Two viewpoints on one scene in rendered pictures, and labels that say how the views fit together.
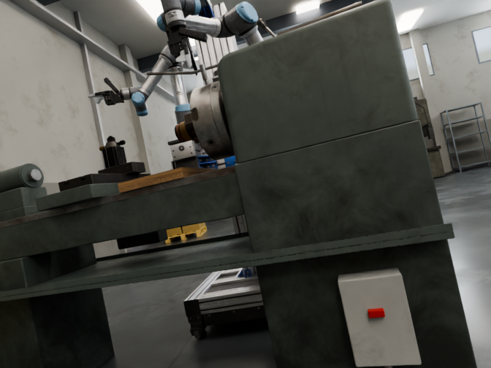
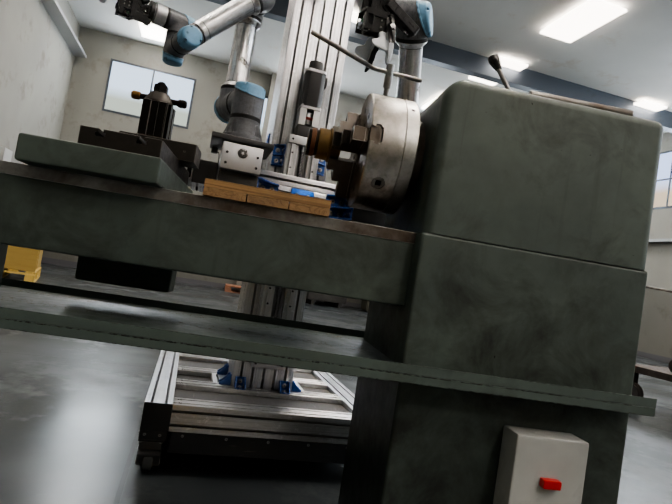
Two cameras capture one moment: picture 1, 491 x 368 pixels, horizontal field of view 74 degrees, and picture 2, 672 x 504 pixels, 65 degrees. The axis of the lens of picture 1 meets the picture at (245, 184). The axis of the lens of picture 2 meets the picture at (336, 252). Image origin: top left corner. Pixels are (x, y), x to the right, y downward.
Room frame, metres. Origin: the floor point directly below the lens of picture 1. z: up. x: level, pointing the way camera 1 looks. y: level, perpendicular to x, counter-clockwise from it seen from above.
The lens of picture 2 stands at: (0.09, 0.73, 0.73)
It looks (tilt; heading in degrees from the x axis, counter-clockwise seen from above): 3 degrees up; 335
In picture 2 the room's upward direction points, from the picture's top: 9 degrees clockwise
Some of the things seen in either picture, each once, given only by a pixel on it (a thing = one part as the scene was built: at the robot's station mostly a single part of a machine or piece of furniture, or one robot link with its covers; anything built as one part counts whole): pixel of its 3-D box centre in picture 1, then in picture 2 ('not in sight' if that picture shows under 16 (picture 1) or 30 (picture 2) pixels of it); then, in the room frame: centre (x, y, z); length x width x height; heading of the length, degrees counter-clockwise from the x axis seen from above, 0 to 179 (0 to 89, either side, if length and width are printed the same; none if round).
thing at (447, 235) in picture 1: (173, 259); (216, 332); (1.48, 0.39, 0.53); 2.10 x 0.60 x 0.02; 73
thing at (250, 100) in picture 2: (185, 115); (247, 101); (2.05, 0.28, 1.33); 0.13 x 0.12 x 0.14; 11
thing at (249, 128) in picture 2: not in sight; (243, 130); (2.04, 0.28, 1.21); 0.15 x 0.15 x 0.10
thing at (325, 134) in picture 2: (188, 130); (323, 144); (1.42, 0.20, 1.08); 0.09 x 0.09 x 0.09; 73
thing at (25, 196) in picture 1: (17, 193); not in sight; (1.73, 1.20, 1.01); 0.30 x 0.20 x 0.29; 73
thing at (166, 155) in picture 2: (110, 182); (142, 160); (1.57, 0.64, 0.95); 0.43 x 0.18 x 0.04; 163
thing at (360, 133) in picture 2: (193, 121); (355, 138); (1.31, 0.16, 1.09); 0.12 x 0.11 x 0.05; 163
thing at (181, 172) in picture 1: (172, 179); (267, 206); (1.46, 0.32, 0.88); 0.36 x 0.30 x 0.04; 163
